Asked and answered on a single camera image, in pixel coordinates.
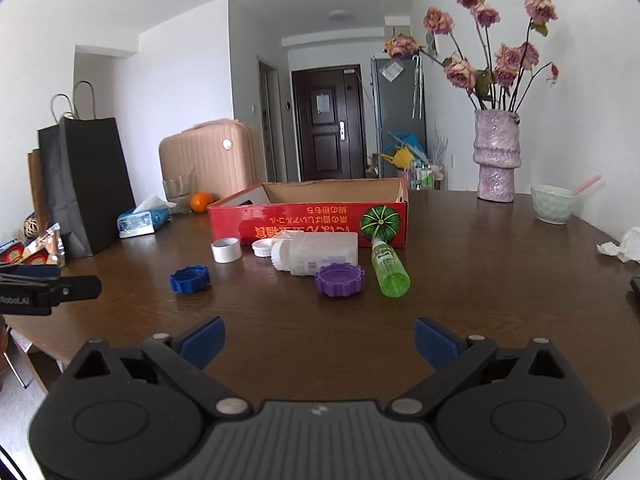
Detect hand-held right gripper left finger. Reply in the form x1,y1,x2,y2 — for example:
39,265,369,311
74,316,251,419

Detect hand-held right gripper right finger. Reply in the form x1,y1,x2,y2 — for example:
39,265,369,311
389,316,569,417

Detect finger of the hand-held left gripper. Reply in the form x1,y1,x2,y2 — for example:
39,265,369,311
49,274,103,307
0,265,61,282

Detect blue plastic lid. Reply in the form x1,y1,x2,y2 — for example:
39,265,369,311
169,265,212,294

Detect green spray bottle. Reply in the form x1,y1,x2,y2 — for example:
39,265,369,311
369,237,411,299

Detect white tape roll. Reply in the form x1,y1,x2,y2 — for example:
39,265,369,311
211,237,244,264

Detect purple plastic lid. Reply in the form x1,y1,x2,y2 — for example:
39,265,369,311
314,263,365,299

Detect red cardboard box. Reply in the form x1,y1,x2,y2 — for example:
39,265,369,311
207,177,410,251

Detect colourful snack packets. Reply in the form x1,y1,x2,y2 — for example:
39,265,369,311
0,222,66,268

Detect brown paper bag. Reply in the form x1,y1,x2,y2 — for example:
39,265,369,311
27,148,51,232

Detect blue tissue pack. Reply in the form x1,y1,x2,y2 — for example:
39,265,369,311
116,195,177,239

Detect black paper bag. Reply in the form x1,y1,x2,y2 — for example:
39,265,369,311
37,80,136,260

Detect clear glass cup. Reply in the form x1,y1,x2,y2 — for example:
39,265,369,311
162,175,196,216

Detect cart with bottles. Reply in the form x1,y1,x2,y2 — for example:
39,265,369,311
400,157,449,191

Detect pale green bowl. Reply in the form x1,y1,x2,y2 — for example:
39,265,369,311
530,184,579,225

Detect pink suitcase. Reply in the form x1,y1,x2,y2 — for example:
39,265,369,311
158,118,266,207

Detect yellow watering can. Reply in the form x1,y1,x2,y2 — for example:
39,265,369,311
378,145,417,169

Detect pink textured vase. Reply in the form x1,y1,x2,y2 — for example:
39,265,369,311
473,109,523,204

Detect blue folded umbrella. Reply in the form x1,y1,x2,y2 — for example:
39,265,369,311
386,130,427,153

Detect crumpled white tissue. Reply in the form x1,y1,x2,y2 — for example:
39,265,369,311
596,226,640,264

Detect dark brown door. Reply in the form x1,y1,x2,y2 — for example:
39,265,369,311
291,64,369,182

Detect pink spoon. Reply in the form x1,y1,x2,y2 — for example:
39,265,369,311
570,173,604,196

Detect grey refrigerator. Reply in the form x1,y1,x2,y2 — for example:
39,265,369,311
370,54,429,162

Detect bunch of dried roses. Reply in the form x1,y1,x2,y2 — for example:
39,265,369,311
383,0,560,112

